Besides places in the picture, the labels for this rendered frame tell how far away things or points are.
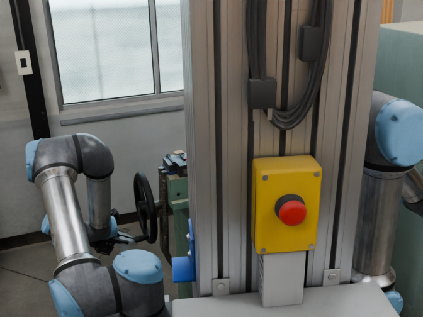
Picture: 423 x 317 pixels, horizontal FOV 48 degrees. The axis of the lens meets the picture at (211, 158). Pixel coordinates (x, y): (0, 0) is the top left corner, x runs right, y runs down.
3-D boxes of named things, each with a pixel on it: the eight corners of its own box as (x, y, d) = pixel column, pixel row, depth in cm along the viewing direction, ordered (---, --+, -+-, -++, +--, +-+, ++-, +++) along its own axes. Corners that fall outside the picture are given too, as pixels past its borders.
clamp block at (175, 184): (160, 185, 192) (158, 165, 188) (191, 180, 197) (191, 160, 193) (171, 202, 179) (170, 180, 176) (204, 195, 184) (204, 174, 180)
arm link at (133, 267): (172, 309, 118) (169, 264, 113) (118, 326, 113) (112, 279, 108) (157, 282, 128) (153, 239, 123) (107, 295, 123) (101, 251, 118)
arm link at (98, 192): (111, 119, 141) (111, 219, 176) (73, 125, 137) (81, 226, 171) (121, 146, 134) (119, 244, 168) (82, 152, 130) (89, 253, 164)
